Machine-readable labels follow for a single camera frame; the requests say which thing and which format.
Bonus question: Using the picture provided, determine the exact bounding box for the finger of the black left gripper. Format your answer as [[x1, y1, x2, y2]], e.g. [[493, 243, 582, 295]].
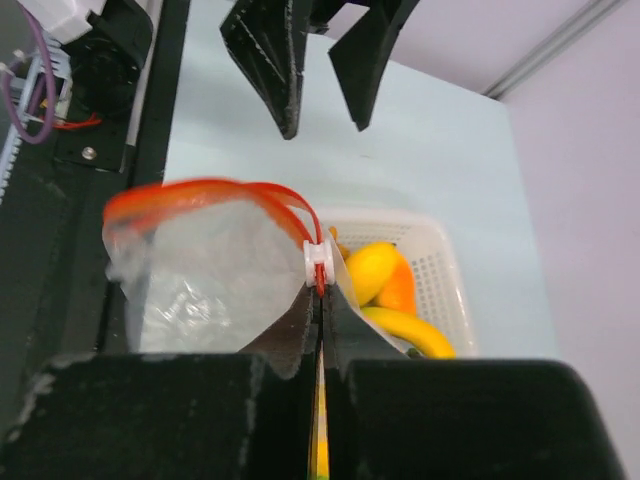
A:
[[329, 0, 418, 131], [220, 0, 304, 139]]

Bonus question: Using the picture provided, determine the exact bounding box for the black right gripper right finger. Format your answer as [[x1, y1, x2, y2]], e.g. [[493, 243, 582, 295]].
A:
[[322, 287, 415, 479]]

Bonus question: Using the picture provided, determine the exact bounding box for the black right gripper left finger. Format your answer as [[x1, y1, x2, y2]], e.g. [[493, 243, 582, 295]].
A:
[[234, 287, 320, 479]]

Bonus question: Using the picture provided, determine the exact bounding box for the yellow toy bell pepper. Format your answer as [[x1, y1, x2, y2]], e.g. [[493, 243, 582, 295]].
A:
[[346, 242, 399, 306]]

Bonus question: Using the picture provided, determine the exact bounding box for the clear zip bag red zipper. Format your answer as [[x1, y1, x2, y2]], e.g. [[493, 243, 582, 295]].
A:
[[102, 176, 362, 355]]

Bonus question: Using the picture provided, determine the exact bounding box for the orange toy fruit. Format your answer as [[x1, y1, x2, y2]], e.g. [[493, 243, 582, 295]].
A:
[[373, 254, 417, 315]]

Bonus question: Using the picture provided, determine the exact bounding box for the yellow toy banana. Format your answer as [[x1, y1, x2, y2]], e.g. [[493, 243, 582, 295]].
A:
[[361, 306, 456, 359]]

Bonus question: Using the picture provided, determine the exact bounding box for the white perforated plastic basket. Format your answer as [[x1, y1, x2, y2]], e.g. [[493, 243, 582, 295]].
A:
[[317, 207, 479, 358]]

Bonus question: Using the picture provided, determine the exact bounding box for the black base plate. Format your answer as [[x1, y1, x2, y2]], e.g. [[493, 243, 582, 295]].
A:
[[1, 1, 190, 428]]

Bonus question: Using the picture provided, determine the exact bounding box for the aluminium frame post right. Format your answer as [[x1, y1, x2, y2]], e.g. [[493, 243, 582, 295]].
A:
[[482, 0, 626, 101]]

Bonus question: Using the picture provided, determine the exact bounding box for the white slotted cable duct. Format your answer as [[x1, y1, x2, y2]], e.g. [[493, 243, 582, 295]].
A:
[[1, 53, 42, 200]]

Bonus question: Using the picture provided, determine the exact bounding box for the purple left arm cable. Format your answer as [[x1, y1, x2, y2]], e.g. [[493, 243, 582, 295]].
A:
[[3, 0, 57, 145]]

